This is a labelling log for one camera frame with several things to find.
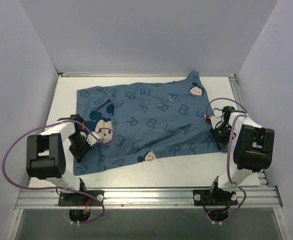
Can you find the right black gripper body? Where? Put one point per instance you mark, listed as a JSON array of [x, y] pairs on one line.
[[221, 139]]

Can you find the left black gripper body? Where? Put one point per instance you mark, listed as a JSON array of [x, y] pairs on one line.
[[80, 149]]

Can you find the blue cartoon print pillowcase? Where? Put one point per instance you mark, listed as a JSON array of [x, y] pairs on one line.
[[140, 122]]

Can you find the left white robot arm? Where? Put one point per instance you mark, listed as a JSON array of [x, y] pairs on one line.
[[46, 158]]

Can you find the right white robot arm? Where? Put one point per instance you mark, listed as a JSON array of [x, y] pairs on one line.
[[223, 182]]

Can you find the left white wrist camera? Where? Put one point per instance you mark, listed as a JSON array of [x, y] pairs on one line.
[[94, 138]]

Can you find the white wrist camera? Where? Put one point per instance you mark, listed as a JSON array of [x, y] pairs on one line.
[[215, 119], [94, 138]]

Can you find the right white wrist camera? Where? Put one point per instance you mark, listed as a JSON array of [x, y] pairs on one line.
[[215, 119]]

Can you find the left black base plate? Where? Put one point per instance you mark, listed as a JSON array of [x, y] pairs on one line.
[[79, 200]]

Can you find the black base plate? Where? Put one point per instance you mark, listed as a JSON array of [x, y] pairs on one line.
[[79, 200], [204, 197]]

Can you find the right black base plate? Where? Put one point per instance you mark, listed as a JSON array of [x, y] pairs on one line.
[[204, 197]]

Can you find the aluminium front rail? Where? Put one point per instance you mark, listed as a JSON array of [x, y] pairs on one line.
[[149, 198]]

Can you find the aluminium back rail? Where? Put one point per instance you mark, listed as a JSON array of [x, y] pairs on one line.
[[75, 74]]

